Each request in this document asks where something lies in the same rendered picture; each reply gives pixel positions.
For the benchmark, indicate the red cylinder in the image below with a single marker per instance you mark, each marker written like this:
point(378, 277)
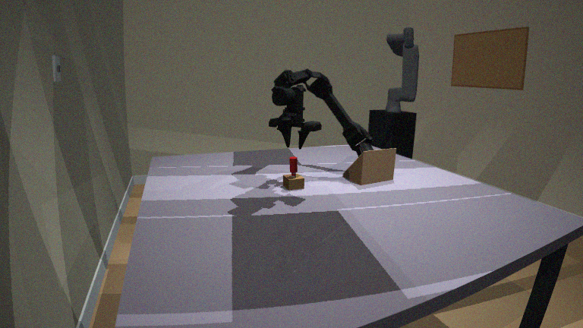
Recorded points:
point(293, 164)

